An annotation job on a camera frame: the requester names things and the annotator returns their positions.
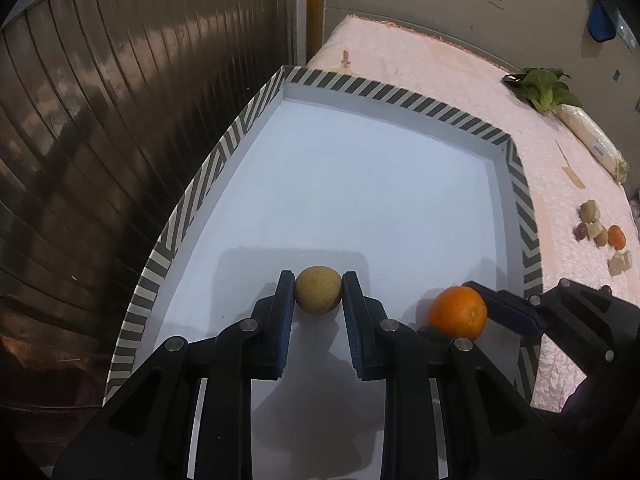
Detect green bok choy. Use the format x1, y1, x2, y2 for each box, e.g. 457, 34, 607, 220
502, 67, 583, 113

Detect white tray with striped rim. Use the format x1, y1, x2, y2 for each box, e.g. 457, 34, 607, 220
102, 65, 543, 480

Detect yellow door post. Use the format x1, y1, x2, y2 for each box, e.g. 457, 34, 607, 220
306, 0, 326, 61

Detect blue cloth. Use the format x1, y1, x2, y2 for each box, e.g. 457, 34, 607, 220
589, 0, 617, 41

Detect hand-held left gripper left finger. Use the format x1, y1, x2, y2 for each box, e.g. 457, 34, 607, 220
52, 270, 296, 480

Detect tan paper scrap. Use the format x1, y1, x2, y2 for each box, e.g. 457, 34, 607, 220
556, 140, 586, 191

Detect tan longan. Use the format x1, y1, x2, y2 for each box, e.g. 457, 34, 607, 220
294, 266, 344, 316

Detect pink table cover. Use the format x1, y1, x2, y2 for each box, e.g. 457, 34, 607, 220
305, 14, 637, 411

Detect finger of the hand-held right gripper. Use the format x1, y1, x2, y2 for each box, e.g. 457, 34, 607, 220
462, 279, 640, 381

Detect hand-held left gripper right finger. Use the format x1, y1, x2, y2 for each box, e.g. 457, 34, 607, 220
341, 271, 576, 480

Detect wrapped white radish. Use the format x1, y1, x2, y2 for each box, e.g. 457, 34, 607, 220
555, 102, 630, 181

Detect metal roller shutter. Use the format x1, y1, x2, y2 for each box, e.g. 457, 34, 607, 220
0, 0, 307, 461

